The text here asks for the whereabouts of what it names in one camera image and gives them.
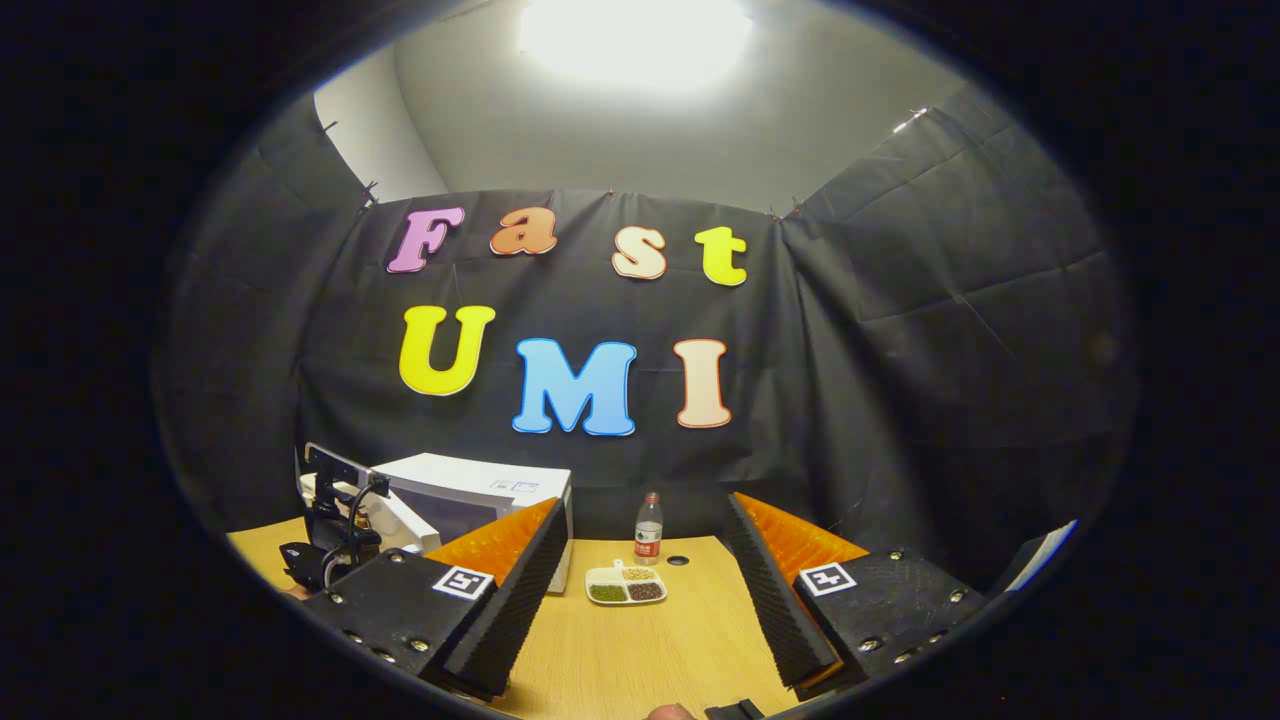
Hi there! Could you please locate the white divided dish of beans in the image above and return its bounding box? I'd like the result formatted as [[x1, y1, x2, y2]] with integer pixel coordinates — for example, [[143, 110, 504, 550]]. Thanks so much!
[[585, 560, 668, 606]]

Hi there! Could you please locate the large ceiling light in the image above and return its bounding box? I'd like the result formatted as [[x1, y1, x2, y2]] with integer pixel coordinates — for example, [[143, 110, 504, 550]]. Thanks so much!
[[518, 0, 753, 91]]

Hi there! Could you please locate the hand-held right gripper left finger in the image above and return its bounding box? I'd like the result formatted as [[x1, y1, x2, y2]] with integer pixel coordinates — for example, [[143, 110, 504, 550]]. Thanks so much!
[[300, 497, 568, 699]]

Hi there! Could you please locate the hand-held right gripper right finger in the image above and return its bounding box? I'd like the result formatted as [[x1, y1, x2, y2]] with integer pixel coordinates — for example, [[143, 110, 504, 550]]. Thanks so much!
[[724, 491, 993, 703]]

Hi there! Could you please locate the clear water bottle red label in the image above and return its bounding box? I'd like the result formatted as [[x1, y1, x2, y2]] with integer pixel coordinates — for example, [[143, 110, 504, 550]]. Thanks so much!
[[634, 492, 664, 566]]

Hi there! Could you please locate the white microwave oven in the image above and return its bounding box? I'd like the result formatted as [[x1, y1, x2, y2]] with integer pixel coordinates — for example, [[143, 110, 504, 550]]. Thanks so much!
[[298, 453, 574, 596]]

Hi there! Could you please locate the black backdrop cloth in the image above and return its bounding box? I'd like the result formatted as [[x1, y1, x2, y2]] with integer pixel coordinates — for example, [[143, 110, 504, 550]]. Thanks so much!
[[155, 85, 1136, 601]]

